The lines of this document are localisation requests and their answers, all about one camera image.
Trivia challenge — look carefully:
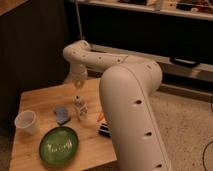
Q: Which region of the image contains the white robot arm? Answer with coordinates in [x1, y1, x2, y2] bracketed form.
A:
[63, 40, 172, 171]

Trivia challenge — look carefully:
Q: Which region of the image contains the white shelf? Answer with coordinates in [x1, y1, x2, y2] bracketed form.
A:
[68, 0, 213, 21]

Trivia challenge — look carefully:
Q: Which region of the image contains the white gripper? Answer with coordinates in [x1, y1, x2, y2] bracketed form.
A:
[64, 63, 88, 89]

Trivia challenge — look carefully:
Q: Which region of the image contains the metal pole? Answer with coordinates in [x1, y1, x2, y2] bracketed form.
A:
[74, 0, 84, 40]

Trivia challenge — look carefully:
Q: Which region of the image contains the black striped box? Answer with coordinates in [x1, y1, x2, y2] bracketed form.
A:
[98, 123, 110, 137]

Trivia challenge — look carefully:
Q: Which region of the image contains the blue sponge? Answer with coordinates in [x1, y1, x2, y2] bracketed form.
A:
[54, 106, 70, 125]

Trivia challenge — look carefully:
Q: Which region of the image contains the clear plastic cup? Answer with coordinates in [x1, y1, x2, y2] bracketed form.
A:
[14, 110, 39, 135]

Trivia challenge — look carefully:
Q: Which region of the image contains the wooden table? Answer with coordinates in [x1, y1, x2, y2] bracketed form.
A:
[9, 79, 119, 171]

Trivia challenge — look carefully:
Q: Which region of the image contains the green plate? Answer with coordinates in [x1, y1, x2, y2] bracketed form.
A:
[39, 126, 79, 166]

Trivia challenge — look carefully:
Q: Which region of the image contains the black drawer handle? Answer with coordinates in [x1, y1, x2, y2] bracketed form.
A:
[169, 57, 201, 68]

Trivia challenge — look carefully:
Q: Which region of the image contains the orange carrot toy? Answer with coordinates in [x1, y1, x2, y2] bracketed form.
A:
[97, 112, 104, 122]

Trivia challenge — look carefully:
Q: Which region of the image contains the small clear bottle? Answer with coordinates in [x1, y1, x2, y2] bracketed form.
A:
[73, 96, 88, 121]

